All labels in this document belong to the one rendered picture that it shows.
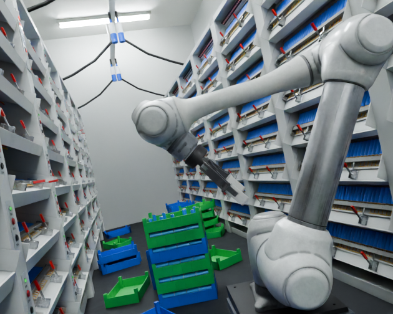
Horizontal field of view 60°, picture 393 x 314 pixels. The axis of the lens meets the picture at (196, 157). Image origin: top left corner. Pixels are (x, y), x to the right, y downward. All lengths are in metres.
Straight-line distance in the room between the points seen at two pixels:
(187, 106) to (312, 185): 0.37
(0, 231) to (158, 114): 0.48
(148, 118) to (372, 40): 0.55
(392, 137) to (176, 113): 0.78
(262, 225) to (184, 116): 0.43
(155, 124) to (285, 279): 0.47
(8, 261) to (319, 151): 0.81
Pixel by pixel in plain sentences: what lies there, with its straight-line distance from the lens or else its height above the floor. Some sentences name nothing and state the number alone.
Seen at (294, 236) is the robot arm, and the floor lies 0.48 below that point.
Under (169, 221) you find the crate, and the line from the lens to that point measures 1.79.
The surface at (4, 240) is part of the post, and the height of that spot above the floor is 0.62.
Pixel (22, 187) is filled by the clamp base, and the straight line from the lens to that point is 1.22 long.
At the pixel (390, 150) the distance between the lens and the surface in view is 1.35.
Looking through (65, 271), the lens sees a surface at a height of 0.36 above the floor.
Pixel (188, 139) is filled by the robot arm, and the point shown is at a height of 0.78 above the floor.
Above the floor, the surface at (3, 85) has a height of 1.08.
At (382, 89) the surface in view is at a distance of 1.33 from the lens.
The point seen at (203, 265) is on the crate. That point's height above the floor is 0.18.
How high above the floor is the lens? 0.71
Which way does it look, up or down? 1 degrees up
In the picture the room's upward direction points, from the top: 12 degrees counter-clockwise
